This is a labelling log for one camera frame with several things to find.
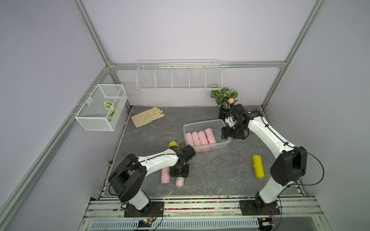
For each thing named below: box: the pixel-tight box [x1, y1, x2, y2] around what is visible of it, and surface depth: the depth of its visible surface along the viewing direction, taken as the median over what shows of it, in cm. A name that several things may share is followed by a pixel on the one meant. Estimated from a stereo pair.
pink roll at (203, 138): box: [198, 130, 209, 146], surface depth 99 cm
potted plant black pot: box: [210, 87, 239, 121], surface depth 95 cm
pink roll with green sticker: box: [175, 177, 185, 188], surface depth 81 cm
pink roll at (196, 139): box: [191, 131, 202, 147], surface depth 98 cm
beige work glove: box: [131, 106, 165, 129], surface depth 118 cm
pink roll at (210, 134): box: [204, 128, 217, 145], surface depth 101 cm
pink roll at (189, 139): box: [185, 132, 195, 147], surface depth 100 cm
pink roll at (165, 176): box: [160, 166, 171, 184], surface depth 83 cm
